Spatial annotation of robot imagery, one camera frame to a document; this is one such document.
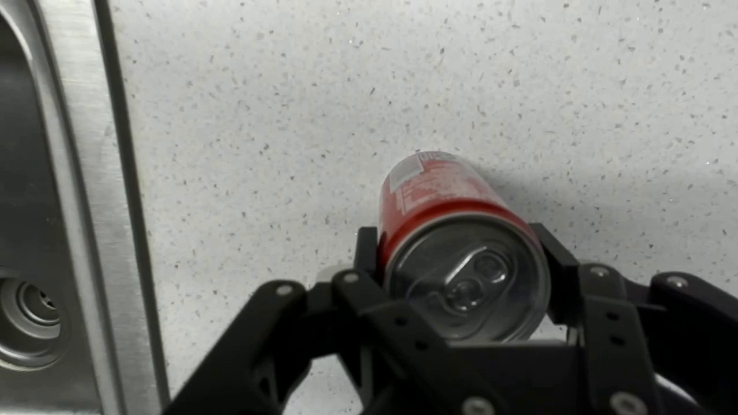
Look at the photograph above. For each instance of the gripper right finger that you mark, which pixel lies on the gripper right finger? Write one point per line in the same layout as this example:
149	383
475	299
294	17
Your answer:
617	323

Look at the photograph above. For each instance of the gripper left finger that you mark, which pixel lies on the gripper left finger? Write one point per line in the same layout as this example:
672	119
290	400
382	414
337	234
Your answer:
300	340

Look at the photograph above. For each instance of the red soda can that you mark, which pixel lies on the red soda can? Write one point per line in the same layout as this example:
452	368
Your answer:
455	242

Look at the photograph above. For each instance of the stainless steel sink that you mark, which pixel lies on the stainless steel sink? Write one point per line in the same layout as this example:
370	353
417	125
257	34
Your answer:
63	230

